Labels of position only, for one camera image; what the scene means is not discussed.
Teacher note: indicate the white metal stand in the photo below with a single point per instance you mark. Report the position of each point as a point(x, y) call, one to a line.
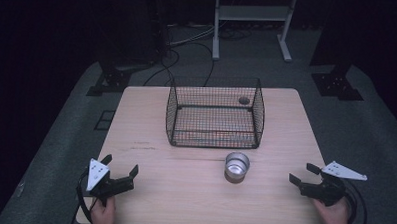
point(253, 17)

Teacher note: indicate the black stand base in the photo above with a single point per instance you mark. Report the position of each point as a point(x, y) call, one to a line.
point(336, 84)
point(112, 77)

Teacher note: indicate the person's left hand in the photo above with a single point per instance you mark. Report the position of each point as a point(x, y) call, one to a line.
point(103, 214)

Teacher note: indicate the silver metal cup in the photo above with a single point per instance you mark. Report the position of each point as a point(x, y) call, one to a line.
point(237, 167)

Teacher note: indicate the person's right hand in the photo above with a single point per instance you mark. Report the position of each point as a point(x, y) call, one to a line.
point(333, 218)

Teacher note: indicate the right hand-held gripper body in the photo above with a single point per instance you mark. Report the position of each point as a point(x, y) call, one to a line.
point(330, 185)

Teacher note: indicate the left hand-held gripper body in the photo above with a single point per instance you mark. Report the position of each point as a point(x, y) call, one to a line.
point(99, 180)

